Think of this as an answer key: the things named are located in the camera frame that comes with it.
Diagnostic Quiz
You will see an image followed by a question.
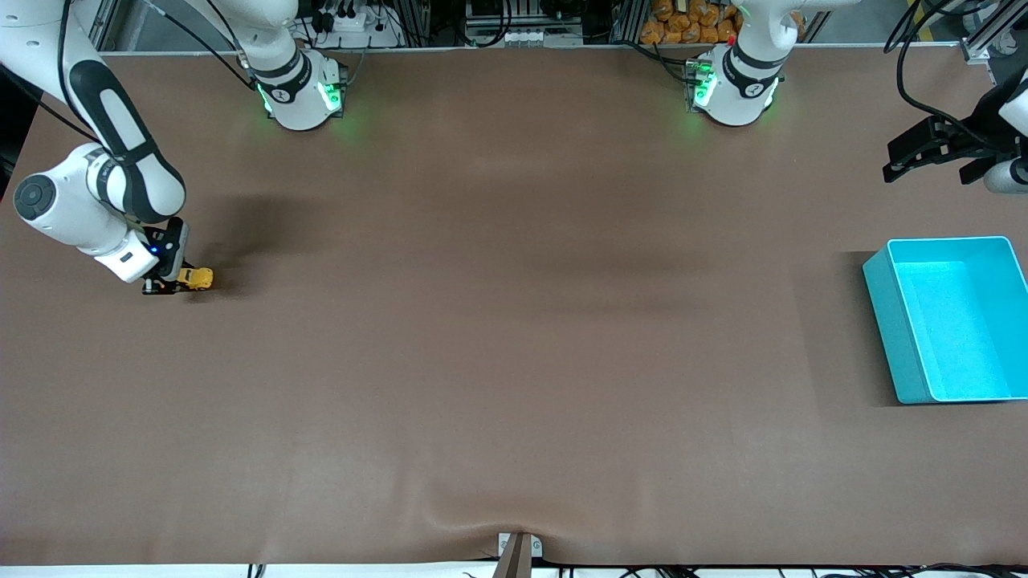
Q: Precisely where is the brown table mat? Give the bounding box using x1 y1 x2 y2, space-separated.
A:
0 44 1028 568

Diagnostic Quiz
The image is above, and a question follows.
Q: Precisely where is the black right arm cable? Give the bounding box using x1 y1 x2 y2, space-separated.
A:
141 0 256 91

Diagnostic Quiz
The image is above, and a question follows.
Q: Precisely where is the teal plastic bin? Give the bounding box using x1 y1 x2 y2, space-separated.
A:
863 235 1028 405

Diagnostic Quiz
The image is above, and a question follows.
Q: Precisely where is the metal mat clamp bracket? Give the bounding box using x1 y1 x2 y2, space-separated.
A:
492 531 545 578

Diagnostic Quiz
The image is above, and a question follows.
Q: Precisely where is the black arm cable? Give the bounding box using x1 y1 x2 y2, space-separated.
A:
141 0 256 91
883 0 993 139

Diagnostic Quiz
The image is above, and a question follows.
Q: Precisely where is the aluminium frame post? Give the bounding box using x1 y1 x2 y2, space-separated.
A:
87 0 123 55
960 0 1028 67

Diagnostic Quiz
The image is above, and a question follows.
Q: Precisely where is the orange mesh fruit bag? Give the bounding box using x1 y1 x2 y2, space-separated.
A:
640 0 744 46

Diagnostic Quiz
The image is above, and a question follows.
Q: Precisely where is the white power strip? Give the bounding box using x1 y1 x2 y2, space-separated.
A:
309 6 402 49

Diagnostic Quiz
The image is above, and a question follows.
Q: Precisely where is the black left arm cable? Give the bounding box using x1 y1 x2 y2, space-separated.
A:
883 0 993 139

